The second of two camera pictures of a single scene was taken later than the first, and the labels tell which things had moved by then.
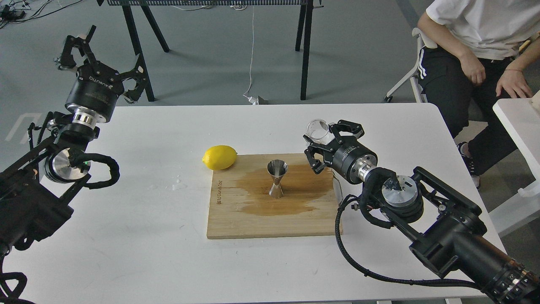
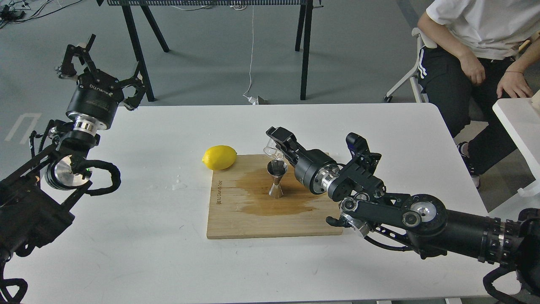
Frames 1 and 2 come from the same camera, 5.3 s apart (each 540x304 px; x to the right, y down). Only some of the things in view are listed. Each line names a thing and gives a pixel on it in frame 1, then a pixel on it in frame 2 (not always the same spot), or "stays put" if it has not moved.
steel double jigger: (276, 168) stays put
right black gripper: (346, 155) to (315, 169)
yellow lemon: (220, 157) stays put
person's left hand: (514, 80) stays put
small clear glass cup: (318, 130) to (273, 150)
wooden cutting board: (240, 205) stays put
